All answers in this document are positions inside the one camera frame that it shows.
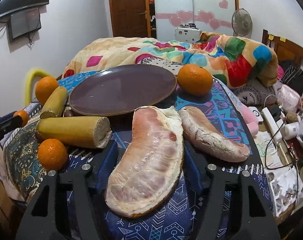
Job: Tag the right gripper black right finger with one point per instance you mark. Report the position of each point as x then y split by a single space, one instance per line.
231 199

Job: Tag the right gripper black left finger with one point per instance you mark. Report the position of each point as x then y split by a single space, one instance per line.
77 195

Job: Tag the small mandarin orange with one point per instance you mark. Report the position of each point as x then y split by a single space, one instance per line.
23 115
52 154

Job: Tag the sugarcane piece long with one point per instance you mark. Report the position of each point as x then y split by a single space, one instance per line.
80 131

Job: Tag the large pomelo segment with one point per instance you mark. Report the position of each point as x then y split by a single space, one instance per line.
151 165

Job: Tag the sugarcane piece short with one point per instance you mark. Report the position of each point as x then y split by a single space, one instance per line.
55 103

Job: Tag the large orange with sticker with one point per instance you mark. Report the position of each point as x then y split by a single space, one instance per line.
44 88

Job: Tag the small pomelo segment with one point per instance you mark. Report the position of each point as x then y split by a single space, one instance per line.
202 134

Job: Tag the yellow foam tube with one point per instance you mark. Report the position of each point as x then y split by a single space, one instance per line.
32 74

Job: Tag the dark brown date fruit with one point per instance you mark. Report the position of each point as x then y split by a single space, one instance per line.
68 113

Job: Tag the purple ceramic plate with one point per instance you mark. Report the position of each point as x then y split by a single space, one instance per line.
122 89

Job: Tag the pink plush toy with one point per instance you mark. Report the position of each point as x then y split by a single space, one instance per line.
250 119

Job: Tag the white power strip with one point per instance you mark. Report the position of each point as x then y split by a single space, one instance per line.
272 125

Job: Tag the black backpack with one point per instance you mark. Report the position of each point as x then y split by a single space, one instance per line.
293 76

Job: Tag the colourful patchwork blanket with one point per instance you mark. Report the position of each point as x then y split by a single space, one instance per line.
233 60

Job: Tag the white box appliance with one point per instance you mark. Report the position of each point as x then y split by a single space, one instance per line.
188 33

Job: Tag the brown wooden door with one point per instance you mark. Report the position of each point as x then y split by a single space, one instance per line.
130 18

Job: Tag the wooden headboard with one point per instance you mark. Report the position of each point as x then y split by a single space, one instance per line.
284 48

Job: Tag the standing electric fan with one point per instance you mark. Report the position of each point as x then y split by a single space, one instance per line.
241 22

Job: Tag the white sliding wardrobe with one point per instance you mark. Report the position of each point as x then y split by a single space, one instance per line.
212 16

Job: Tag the lower black wall monitor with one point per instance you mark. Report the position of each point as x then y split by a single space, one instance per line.
23 23

